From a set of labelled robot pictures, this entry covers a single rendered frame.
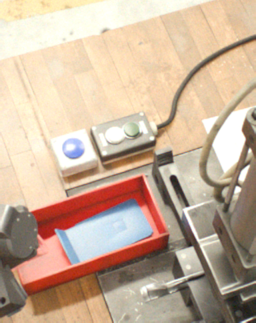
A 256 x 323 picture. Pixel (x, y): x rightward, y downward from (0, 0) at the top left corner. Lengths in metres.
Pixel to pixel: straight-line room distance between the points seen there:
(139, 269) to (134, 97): 0.34
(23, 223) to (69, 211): 0.44
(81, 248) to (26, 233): 0.41
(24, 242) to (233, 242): 0.26
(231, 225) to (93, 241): 0.43
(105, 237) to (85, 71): 0.35
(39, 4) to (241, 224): 1.91
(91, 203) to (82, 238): 0.06
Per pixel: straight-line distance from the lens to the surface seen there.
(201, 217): 1.25
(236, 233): 1.08
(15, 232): 1.05
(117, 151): 1.52
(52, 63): 1.66
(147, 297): 1.36
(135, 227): 1.49
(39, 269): 1.46
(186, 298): 1.43
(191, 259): 1.39
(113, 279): 1.46
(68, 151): 1.52
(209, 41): 1.70
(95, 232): 1.48
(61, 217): 1.50
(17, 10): 2.86
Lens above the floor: 2.27
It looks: 62 degrees down
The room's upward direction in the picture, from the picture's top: 5 degrees clockwise
